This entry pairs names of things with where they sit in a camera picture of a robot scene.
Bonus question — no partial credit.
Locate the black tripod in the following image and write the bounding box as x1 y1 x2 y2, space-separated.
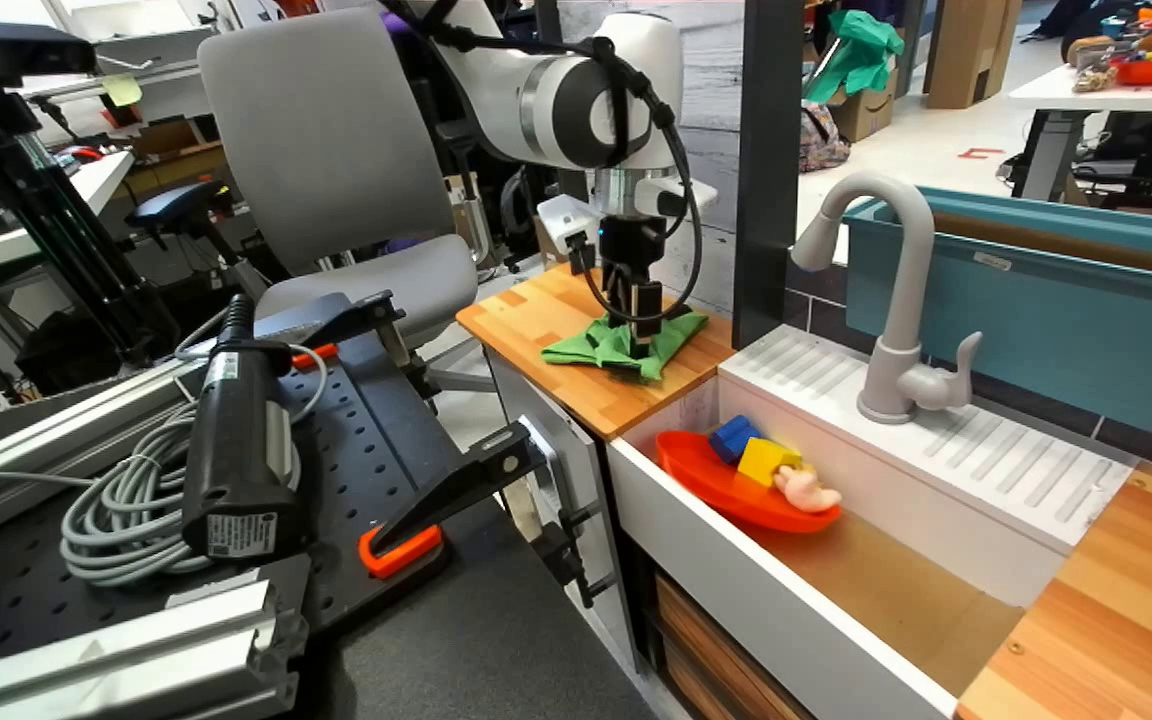
0 88 190 366

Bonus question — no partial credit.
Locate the aluminium extrusion block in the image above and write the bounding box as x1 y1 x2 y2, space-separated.
0 566 315 720

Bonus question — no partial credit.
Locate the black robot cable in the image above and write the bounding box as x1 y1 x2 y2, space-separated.
391 12 707 332

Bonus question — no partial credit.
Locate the grey cabinet with handle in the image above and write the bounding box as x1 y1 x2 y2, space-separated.
483 347 636 647

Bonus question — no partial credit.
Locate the large grey office chair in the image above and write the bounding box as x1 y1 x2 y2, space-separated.
191 9 483 352

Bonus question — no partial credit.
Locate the cardboard box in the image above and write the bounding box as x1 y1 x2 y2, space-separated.
926 0 1017 113

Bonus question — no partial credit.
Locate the black camera with label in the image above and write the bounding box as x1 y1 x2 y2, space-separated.
180 293 305 564

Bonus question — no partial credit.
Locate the grey coiled cable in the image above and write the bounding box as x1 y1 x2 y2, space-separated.
55 338 327 592

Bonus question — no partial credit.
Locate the green hanging cloth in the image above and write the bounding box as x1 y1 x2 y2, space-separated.
801 9 907 113

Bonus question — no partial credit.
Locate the white sink basin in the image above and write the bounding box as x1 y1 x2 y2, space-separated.
605 321 1137 720

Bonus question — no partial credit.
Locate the green cloth towel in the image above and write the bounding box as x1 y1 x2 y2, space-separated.
539 301 711 391

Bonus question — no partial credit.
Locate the yellow toy block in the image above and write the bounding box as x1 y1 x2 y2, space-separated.
735 431 807 494

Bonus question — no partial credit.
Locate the black vertical frame post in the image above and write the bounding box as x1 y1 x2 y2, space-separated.
733 0 807 355

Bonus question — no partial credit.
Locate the pink toy piece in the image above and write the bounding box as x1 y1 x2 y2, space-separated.
771 456 849 520

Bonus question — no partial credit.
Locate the blue toy block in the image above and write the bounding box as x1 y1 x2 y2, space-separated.
707 411 764 469

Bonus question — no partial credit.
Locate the white table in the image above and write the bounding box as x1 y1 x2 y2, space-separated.
1004 58 1152 207

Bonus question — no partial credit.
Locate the black clamp orange handle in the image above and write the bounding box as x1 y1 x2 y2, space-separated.
355 418 570 584
286 287 413 384

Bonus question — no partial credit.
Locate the red plastic bowl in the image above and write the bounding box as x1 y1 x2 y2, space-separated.
653 428 849 543

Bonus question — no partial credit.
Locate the grey kitchen faucet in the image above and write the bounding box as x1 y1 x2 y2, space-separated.
788 169 989 428

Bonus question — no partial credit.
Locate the aluminium rail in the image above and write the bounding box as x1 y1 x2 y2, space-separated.
0 347 230 502

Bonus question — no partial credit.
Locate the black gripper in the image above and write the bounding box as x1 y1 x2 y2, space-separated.
596 210 674 355

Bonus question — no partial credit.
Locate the teal plastic bin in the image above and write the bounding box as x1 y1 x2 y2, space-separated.
845 183 1152 439

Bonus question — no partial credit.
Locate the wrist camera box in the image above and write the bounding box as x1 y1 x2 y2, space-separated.
534 193 607 279

